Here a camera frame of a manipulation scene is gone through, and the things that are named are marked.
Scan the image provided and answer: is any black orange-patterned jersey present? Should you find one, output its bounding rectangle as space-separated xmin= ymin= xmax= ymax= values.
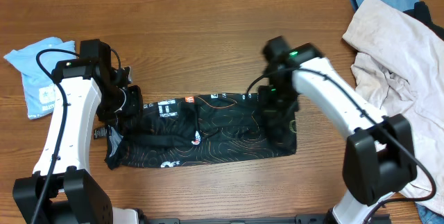
xmin=94 ymin=93 xmax=297 ymax=169

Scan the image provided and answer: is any cream white shirt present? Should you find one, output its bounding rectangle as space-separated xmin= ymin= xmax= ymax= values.
xmin=343 ymin=0 xmax=443 ymax=214

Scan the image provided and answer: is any dark navy garment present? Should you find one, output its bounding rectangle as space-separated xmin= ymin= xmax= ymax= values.
xmin=404 ymin=1 xmax=444 ymax=40

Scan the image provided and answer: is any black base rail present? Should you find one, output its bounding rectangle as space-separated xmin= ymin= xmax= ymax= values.
xmin=138 ymin=213 xmax=392 ymax=224

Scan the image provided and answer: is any folded light blue t-shirt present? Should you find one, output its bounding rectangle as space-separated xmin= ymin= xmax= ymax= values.
xmin=4 ymin=37 xmax=76 ymax=120

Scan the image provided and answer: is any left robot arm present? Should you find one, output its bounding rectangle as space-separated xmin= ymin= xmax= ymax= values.
xmin=12 ymin=39 xmax=148 ymax=224

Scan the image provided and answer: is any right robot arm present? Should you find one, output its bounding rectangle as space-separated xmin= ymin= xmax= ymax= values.
xmin=258 ymin=36 xmax=417 ymax=223

